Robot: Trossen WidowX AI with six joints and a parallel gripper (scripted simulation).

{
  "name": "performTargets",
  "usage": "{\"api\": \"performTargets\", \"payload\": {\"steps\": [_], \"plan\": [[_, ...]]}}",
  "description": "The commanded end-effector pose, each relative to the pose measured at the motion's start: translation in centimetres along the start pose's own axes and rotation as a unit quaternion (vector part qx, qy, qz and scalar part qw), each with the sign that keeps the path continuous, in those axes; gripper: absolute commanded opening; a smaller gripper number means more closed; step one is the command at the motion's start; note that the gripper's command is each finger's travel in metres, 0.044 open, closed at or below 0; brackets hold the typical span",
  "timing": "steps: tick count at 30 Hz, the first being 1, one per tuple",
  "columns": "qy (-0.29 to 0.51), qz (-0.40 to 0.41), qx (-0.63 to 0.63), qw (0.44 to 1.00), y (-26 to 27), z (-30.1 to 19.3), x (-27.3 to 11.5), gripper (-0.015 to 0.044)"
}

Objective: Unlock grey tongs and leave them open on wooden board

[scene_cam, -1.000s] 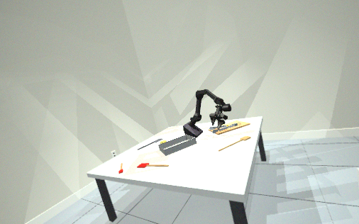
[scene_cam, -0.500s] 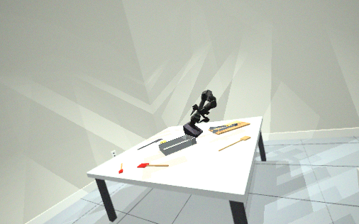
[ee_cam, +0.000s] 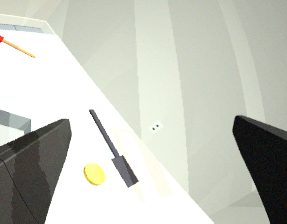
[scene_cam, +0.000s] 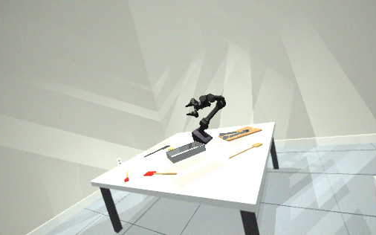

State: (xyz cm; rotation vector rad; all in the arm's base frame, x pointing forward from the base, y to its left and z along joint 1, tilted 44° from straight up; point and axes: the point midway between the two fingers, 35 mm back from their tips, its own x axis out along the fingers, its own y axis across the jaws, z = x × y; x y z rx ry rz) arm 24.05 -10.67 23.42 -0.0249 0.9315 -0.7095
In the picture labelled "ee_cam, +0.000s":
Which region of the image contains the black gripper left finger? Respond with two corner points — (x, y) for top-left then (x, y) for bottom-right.
(0, 117), (72, 224)

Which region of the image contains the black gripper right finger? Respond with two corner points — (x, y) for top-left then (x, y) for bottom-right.
(232, 115), (287, 224)

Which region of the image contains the yellow round disc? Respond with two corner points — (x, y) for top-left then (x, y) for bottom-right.
(83, 161), (106, 186)

